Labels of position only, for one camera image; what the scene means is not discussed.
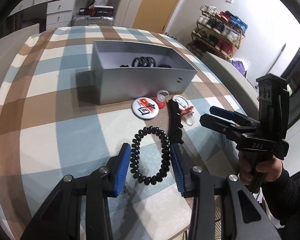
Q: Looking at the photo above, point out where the silver hard suitcase lying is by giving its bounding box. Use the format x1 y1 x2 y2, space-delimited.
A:
71 15 114 26

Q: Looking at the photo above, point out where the black spiral hair tie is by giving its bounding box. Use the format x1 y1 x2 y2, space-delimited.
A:
130 126 171 186

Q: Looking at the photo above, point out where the black box on suitcase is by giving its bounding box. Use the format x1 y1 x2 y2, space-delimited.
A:
78 5 114 17

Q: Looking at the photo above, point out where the purple bag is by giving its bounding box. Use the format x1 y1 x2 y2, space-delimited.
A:
230 59 247 77

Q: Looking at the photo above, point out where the wooden shoe rack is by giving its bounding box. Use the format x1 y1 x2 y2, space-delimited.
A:
186 5 248 61

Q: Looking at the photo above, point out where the grey open storage box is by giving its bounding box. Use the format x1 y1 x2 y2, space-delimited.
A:
91 40 197 105

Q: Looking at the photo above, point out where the wooden door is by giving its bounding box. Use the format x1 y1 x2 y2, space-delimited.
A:
133 0 179 33

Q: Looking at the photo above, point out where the grey right bedside cabinet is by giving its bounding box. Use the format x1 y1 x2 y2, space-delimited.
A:
202 53 259 120

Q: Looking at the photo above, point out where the right hand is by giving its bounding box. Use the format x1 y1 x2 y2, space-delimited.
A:
238 151 283 185

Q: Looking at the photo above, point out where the white drawer desk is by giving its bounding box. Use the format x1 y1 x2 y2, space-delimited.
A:
9 0 76 29

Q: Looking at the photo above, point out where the white upright suitcase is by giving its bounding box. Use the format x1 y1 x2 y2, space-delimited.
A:
109 0 142 28

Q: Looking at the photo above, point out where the black toothed hair clip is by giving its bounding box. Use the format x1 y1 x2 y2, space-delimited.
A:
168 99 184 145

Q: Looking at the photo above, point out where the plaid bed sheet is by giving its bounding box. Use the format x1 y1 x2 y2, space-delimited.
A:
0 27 242 239

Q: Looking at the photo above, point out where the red small hair clip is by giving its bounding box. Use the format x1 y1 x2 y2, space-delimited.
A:
180 106 194 118

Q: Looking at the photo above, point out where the black spiral tie in box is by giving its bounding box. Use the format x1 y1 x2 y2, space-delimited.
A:
120 56 157 68

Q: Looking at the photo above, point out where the white round badge red print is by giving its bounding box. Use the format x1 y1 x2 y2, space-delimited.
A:
132 97 159 119

